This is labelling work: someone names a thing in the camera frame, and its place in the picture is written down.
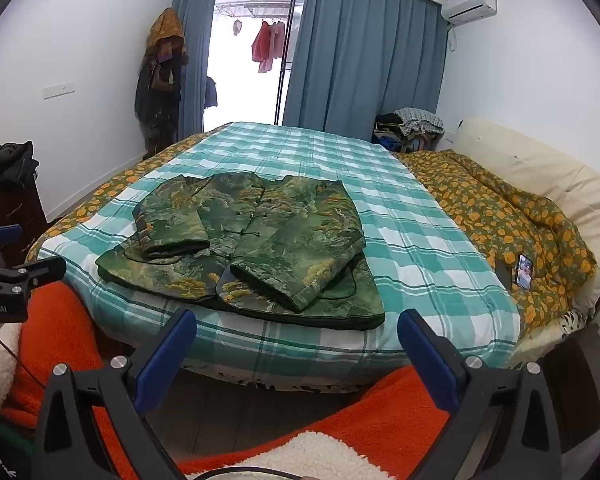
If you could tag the dark hanging coat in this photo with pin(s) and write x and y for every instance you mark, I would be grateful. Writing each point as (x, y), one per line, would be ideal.
(155, 105)

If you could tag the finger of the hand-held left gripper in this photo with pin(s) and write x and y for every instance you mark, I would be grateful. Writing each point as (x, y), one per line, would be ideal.
(35, 272)
(2, 235)

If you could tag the dark green jacket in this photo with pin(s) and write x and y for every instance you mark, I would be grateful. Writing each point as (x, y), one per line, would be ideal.
(5, 165)

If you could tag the cream padded headboard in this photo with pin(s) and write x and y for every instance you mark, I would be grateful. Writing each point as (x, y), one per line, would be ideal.
(539, 165)

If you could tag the brown hooded hanging garment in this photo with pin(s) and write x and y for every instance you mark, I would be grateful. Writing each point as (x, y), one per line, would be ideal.
(166, 35)

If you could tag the white wall switch plate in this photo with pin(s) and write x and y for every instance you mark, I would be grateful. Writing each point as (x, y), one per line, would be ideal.
(60, 90)

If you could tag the dark clothes pile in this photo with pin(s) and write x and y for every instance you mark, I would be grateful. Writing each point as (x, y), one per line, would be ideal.
(387, 132)

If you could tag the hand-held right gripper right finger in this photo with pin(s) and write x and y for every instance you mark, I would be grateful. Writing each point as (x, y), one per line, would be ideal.
(423, 351)

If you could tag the dark wooden dresser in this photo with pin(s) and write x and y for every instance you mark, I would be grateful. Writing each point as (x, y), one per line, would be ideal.
(10, 220)

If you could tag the grey checked folded blanket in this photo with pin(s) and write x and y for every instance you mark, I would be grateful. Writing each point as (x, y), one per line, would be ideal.
(422, 119)

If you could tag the dark blue hanging garment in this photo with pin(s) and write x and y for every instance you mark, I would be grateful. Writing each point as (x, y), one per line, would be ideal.
(211, 92)

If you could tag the orange floral bed cover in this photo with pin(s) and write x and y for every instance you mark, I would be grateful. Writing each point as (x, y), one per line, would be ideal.
(130, 175)

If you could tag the white air conditioner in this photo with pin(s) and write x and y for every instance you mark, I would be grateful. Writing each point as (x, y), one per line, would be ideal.
(469, 2)

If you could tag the narrow blue curtain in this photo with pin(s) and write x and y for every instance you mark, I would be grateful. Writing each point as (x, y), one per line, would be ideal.
(192, 60)

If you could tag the small grey hanging garment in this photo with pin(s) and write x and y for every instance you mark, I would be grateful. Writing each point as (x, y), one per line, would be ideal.
(237, 27)

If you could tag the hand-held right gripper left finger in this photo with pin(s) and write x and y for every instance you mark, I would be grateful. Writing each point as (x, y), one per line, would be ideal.
(167, 355)

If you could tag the orange floral quilt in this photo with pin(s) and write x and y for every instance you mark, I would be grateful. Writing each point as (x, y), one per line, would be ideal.
(499, 210)

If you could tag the wide blue curtain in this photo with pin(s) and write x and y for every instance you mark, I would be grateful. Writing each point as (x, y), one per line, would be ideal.
(364, 55)

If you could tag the pink hanging clothes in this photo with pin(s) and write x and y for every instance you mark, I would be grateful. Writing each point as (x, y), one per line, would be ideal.
(266, 45)

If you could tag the green patterned padded jacket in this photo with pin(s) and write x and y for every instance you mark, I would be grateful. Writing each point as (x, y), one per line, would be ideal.
(280, 240)

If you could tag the teal checked bedsheet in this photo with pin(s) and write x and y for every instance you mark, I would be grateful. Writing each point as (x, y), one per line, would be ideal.
(330, 160)

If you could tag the green garment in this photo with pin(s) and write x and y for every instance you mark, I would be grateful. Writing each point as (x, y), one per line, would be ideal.
(10, 432)

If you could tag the smartphone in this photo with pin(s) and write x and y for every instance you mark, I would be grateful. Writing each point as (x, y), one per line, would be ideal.
(524, 272)

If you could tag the patterned bed base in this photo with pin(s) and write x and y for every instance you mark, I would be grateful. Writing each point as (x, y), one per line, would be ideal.
(569, 325)

